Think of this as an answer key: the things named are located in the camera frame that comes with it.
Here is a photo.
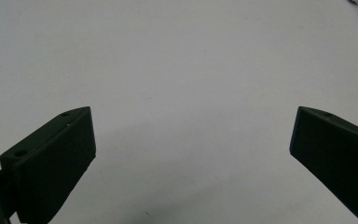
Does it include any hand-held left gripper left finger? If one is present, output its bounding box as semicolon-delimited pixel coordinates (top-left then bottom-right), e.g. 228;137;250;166
0;105;97;224

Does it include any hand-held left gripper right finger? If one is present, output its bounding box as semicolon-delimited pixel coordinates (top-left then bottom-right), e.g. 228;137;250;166
289;105;358;224

